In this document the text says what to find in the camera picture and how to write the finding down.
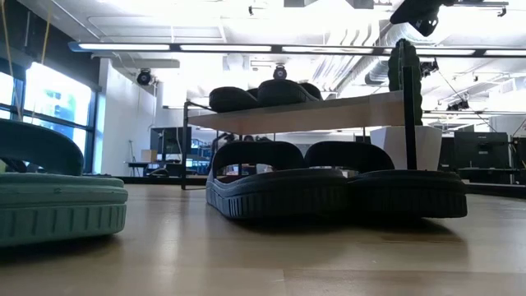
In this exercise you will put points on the green rubber slide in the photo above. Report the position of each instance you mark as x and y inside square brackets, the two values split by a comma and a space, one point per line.
[61, 205]

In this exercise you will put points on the silver ceiling duct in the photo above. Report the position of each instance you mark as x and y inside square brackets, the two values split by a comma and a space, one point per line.
[376, 74]

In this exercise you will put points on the black round ceiling camera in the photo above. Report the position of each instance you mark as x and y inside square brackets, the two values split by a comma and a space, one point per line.
[280, 72]

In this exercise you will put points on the dark background monitor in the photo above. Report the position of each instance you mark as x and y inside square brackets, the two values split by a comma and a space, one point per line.
[168, 141]
[481, 150]

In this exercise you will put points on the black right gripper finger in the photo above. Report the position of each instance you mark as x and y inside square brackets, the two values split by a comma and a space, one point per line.
[419, 8]
[427, 24]

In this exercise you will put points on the black rubber slide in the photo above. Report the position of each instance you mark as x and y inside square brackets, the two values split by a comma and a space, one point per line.
[230, 100]
[411, 193]
[283, 92]
[279, 193]

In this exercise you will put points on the white hexagonal plant pot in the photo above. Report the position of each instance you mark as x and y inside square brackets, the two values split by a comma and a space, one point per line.
[429, 148]

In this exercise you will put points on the large bright window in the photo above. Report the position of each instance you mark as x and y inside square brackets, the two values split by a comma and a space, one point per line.
[57, 94]

